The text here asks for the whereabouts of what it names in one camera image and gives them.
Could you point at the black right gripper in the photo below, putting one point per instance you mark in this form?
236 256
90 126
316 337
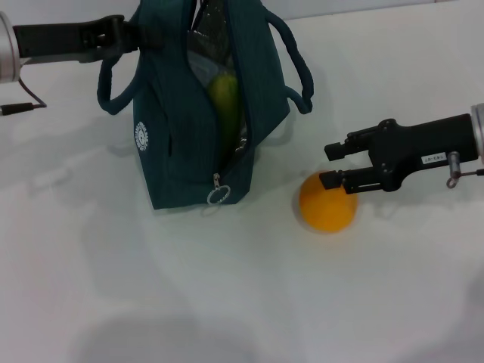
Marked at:
416 151

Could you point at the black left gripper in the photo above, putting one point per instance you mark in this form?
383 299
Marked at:
56 39

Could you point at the orange yellow pear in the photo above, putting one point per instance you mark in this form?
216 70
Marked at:
327 208

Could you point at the dark teal insulated lunch bag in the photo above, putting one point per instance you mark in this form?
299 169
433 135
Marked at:
177 132

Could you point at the green cucumber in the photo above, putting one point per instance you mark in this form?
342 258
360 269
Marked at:
227 109

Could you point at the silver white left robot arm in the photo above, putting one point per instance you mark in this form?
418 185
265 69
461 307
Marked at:
7 49

